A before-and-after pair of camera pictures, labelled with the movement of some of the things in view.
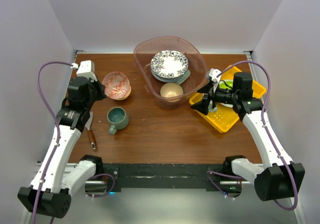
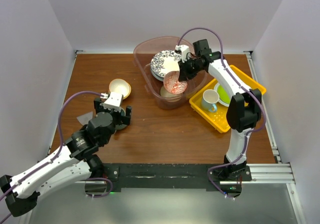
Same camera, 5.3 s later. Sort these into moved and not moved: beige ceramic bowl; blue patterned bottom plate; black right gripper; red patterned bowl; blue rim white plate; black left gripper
Moved: red patterned bowl; blue rim white plate; black right gripper; black left gripper
Not moved: beige ceramic bowl; blue patterned bottom plate
